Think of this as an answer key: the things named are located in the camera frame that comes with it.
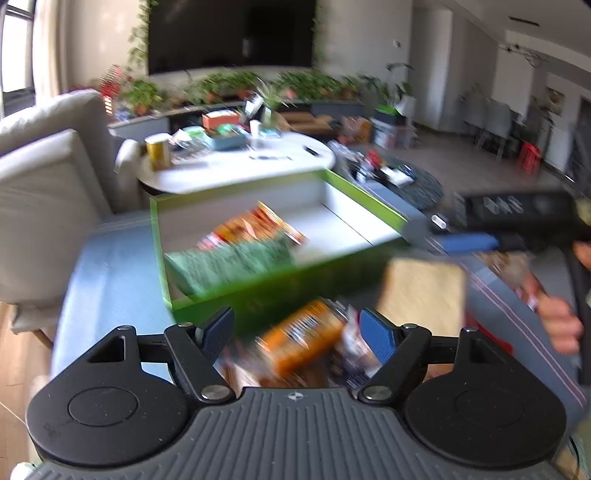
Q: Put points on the small white jar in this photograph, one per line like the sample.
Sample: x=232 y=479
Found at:
x=255 y=128

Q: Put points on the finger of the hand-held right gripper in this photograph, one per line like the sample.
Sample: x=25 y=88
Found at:
x=466 y=241
x=438 y=223

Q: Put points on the television cabinet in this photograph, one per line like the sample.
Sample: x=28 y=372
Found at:
x=147 y=127

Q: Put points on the white round table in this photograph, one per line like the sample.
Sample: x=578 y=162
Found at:
x=258 y=168

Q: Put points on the orange plastic bag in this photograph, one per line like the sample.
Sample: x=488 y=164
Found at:
x=358 y=129

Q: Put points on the open cardboard box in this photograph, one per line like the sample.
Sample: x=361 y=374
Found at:
x=307 y=122

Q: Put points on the green and black box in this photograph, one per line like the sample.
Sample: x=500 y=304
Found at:
x=388 y=115

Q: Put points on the hanging vine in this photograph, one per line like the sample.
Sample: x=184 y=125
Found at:
x=138 y=32

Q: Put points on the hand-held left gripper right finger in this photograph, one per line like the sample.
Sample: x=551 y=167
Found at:
x=376 y=334

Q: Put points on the red stool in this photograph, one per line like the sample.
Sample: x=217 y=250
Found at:
x=528 y=157

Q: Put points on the green cardboard box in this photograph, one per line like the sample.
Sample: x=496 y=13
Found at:
x=277 y=288

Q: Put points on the green snack packet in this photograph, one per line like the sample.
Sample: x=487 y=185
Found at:
x=221 y=265

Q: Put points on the dark round table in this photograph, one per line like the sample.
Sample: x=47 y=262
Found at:
x=422 y=187

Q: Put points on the clear storage bin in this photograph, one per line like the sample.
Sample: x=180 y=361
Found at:
x=390 y=135

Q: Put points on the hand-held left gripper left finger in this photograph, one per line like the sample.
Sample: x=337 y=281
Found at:
x=217 y=330

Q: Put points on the orange box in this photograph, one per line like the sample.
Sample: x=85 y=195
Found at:
x=219 y=121

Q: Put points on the clear plastic bag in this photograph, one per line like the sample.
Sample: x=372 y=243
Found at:
x=342 y=151

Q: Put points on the black wall television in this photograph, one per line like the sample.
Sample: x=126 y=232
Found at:
x=231 y=32

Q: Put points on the row of potted plants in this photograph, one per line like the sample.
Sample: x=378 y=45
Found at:
x=217 y=85

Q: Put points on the curtain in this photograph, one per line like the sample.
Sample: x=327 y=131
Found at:
x=48 y=46

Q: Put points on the grey dining chair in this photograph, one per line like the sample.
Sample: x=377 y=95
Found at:
x=496 y=122

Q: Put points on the person's right hand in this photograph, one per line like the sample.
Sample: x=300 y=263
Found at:
x=556 y=318

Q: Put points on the red flower decoration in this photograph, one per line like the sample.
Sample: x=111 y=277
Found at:
x=111 y=85

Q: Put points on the grey sofa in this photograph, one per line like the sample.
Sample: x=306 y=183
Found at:
x=51 y=184

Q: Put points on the spider plant in vase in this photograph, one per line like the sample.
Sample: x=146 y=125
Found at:
x=268 y=99

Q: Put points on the black marker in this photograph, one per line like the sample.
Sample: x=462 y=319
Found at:
x=310 y=150

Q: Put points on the orange snack packet dark label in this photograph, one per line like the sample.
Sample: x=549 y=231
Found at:
x=300 y=339

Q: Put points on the blue basket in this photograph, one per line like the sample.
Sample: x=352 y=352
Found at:
x=226 y=142

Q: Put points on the orange red patterned snack packet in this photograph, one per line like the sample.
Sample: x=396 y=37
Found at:
x=249 y=228

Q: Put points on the beige snack packet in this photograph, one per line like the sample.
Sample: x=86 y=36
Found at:
x=422 y=295

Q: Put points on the window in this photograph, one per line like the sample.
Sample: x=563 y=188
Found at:
x=16 y=46

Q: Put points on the brown snack packet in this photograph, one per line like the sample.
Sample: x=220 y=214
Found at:
x=508 y=272

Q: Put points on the yellow can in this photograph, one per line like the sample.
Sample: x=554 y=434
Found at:
x=158 y=152

